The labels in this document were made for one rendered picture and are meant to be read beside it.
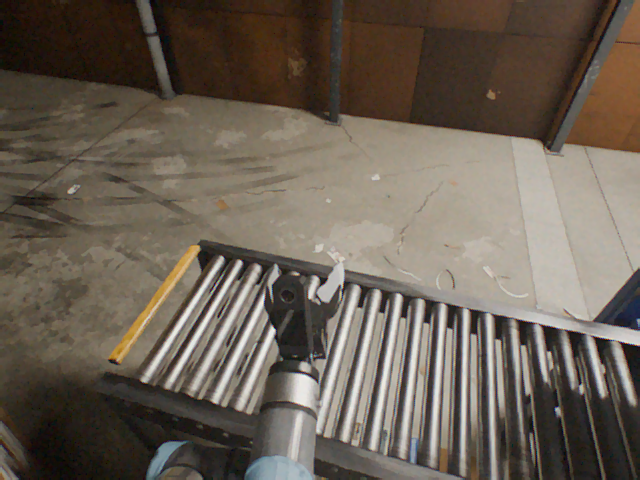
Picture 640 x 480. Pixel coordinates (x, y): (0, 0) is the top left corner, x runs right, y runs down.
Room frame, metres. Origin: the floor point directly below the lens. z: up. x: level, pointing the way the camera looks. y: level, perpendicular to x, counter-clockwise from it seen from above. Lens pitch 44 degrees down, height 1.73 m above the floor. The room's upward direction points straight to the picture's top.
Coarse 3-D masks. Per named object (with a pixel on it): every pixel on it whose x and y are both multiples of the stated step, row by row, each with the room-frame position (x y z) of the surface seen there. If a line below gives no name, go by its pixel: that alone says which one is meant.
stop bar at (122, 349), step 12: (192, 252) 0.87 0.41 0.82; (180, 264) 0.82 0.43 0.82; (168, 276) 0.77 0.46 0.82; (180, 276) 0.78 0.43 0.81; (168, 288) 0.73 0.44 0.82; (156, 300) 0.68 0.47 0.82; (144, 312) 0.64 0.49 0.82; (156, 312) 0.65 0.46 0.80; (144, 324) 0.60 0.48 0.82; (132, 336) 0.56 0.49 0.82; (120, 348) 0.53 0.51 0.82; (108, 360) 0.50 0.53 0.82; (120, 360) 0.50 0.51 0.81
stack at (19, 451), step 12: (0, 408) 0.71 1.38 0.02; (0, 420) 0.59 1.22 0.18; (12, 420) 0.66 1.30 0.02; (0, 432) 0.50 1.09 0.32; (12, 432) 0.56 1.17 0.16; (0, 444) 0.43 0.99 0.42; (12, 444) 0.48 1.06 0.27; (24, 444) 0.52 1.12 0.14; (0, 456) 0.36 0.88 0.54; (24, 456) 0.44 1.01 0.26; (36, 456) 0.49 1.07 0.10; (0, 468) 0.31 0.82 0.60; (12, 468) 0.34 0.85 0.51; (24, 468) 0.39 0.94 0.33; (36, 468) 0.41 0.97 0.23; (48, 468) 0.47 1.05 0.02
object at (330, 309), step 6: (336, 294) 0.37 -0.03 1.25; (330, 300) 0.36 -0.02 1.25; (336, 300) 0.36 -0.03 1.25; (324, 306) 0.35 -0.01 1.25; (330, 306) 0.35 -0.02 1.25; (336, 306) 0.35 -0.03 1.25; (324, 312) 0.34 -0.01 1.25; (330, 312) 0.34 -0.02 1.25; (336, 312) 0.35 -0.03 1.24; (324, 318) 0.33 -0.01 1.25; (330, 318) 0.34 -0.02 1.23
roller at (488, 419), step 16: (480, 320) 0.63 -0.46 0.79; (480, 336) 0.58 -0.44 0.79; (480, 352) 0.53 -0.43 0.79; (496, 352) 0.54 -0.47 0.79; (480, 368) 0.49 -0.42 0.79; (496, 368) 0.49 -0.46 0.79; (480, 384) 0.45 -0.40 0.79; (496, 384) 0.44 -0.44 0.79; (480, 400) 0.41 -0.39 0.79; (496, 400) 0.40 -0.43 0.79; (480, 416) 0.37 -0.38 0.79; (496, 416) 0.37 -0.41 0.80; (480, 432) 0.33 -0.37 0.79; (496, 432) 0.33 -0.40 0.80; (480, 448) 0.30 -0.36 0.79; (496, 448) 0.30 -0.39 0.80; (480, 464) 0.27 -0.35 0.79; (496, 464) 0.26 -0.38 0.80
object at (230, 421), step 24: (96, 384) 0.44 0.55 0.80; (120, 384) 0.44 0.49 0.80; (144, 384) 0.44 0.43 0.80; (120, 408) 0.42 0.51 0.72; (144, 408) 0.39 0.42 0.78; (168, 408) 0.38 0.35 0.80; (192, 408) 0.38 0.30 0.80; (216, 408) 0.38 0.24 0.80; (192, 432) 0.36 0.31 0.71; (216, 432) 0.34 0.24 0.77; (240, 432) 0.33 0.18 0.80; (336, 456) 0.28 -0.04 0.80; (360, 456) 0.28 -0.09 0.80; (384, 456) 0.28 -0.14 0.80
